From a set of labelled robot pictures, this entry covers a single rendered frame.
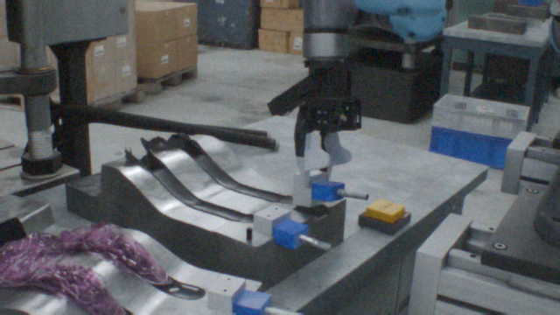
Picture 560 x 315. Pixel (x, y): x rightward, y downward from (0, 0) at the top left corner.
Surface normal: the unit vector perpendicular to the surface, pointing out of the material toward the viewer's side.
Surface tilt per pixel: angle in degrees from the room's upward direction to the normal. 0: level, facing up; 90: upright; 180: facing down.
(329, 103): 82
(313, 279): 0
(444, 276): 90
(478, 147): 91
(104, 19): 90
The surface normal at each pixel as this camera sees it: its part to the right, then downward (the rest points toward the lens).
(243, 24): -0.44, 0.28
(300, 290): 0.04, -0.94
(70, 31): 0.80, 0.22
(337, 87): -0.60, 0.11
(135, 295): 0.44, -0.79
